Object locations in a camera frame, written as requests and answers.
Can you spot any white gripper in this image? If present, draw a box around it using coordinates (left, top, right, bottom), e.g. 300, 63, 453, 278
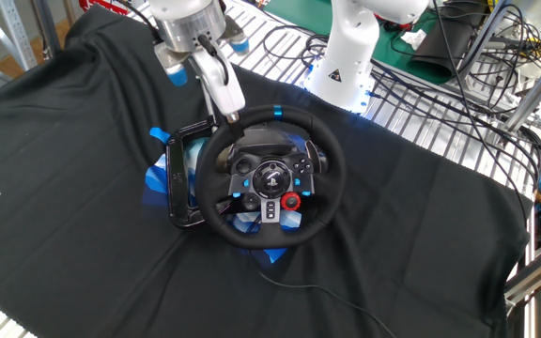
190, 39, 247, 143

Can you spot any red white box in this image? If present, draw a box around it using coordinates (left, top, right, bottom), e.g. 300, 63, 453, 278
78, 0, 136, 15

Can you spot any aluminium frame rail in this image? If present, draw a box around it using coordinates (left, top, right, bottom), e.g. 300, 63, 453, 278
504, 243, 541, 306

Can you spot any green mat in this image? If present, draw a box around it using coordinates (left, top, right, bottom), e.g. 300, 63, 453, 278
263, 0, 487, 86

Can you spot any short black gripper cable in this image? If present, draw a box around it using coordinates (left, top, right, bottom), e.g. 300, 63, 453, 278
198, 35, 231, 86

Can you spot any black rolled mat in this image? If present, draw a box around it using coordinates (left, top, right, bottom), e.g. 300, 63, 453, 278
409, 3, 487, 81

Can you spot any silver block with blue tape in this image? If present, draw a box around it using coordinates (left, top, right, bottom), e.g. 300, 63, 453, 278
155, 43, 192, 87
223, 16, 252, 54

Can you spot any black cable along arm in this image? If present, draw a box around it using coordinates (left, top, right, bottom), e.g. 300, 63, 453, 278
127, 0, 163, 43

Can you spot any long black cable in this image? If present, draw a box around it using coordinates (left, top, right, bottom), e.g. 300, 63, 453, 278
434, 0, 533, 226

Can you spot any black cloth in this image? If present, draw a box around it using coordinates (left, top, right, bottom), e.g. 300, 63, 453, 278
0, 4, 534, 338

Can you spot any dark metal post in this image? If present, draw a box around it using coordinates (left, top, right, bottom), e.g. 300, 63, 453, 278
33, 0, 63, 60

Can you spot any blue tape strip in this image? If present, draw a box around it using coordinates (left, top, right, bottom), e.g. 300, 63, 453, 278
149, 126, 172, 146

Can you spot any black wheel base housing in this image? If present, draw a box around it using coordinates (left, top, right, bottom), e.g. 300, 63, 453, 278
214, 124, 331, 177

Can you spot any black racing steering wheel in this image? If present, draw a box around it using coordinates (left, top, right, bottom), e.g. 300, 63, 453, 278
193, 103, 347, 250

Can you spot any black clamp with metal screw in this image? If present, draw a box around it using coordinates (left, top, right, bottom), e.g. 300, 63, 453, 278
164, 83, 219, 230

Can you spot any crumpled white paper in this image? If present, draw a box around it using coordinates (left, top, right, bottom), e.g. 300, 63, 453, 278
399, 28, 429, 51

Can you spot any black racing wheel controller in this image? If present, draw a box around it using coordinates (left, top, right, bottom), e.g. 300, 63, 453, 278
141, 135, 304, 267

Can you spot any thin black USB cable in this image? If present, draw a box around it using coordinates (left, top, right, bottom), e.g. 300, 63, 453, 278
246, 248, 398, 338

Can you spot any aluminium frame post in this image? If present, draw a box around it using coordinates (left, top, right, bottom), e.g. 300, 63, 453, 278
502, 58, 541, 135
457, 0, 511, 81

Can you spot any grey perforated shelf upright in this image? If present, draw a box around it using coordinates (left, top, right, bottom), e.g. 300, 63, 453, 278
0, 0, 39, 72

